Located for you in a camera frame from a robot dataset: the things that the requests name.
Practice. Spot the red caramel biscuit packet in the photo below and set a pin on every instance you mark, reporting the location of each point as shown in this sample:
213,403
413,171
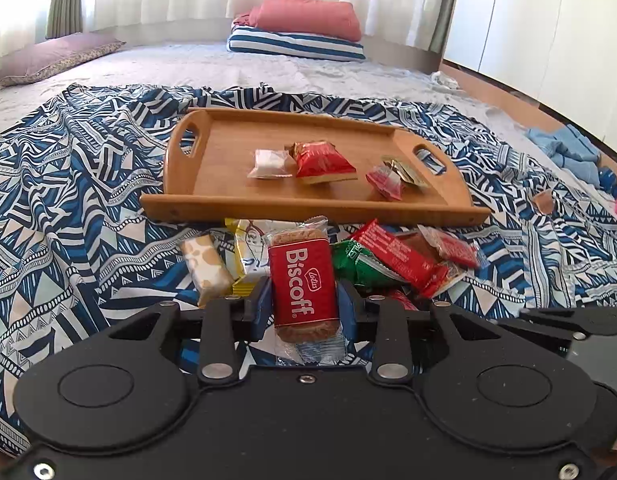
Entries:
301,285

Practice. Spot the yellow wafer packet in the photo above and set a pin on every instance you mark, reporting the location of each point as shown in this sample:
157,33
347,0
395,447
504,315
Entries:
248,255

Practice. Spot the dark brown snack packet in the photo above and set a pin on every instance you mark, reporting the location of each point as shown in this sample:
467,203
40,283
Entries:
413,175

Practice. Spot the pink clear snack packet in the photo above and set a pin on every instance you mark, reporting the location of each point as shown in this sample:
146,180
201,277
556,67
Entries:
386,182

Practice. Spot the clear red cookie packet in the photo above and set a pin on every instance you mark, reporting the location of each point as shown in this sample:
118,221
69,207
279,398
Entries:
453,247

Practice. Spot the red nut mix packet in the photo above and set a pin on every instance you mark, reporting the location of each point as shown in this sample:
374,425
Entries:
403,300

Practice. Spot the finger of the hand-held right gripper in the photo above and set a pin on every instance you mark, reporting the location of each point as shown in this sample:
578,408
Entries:
588,321

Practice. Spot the white wardrobe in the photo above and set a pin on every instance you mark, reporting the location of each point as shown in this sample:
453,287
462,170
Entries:
538,25

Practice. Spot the blue white patterned blanket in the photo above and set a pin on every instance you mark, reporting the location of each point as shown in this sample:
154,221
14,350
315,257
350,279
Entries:
78,200

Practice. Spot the beige spotted nougat packet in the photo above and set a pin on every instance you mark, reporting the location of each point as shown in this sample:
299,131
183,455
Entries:
206,265

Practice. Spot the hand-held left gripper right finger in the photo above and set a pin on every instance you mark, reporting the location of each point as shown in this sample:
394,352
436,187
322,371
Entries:
344,310

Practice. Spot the small brown packet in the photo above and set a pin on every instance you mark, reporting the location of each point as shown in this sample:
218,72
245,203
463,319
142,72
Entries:
543,201

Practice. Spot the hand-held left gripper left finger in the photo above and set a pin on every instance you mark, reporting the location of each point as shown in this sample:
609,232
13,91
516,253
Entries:
262,310

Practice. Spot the light blue cloth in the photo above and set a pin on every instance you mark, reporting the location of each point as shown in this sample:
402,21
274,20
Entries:
563,150

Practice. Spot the long red snack packet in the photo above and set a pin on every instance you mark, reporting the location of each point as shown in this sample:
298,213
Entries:
403,255

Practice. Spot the purple pillow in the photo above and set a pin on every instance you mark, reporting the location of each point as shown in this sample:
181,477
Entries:
53,57

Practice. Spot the dark blue object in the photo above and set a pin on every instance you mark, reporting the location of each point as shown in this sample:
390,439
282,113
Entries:
609,181

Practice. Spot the green pea snack packet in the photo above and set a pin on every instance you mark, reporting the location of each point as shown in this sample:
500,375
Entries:
363,265

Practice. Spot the blue white striped pillow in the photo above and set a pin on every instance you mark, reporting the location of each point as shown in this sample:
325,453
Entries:
293,46

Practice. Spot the grey bed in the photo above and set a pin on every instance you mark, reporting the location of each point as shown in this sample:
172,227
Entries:
198,67

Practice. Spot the white clear snack packet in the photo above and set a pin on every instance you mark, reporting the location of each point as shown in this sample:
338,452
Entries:
271,164

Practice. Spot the white crumpled paper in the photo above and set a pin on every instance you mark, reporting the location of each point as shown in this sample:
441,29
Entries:
444,80

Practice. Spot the pink folded blanket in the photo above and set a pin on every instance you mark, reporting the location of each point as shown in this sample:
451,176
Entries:
308,17

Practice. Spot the red gold snack packet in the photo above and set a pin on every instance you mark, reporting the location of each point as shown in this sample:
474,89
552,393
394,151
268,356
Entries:
321,160

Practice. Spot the olive gold small packet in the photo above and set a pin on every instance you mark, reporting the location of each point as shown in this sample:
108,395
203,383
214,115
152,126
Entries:
392,161

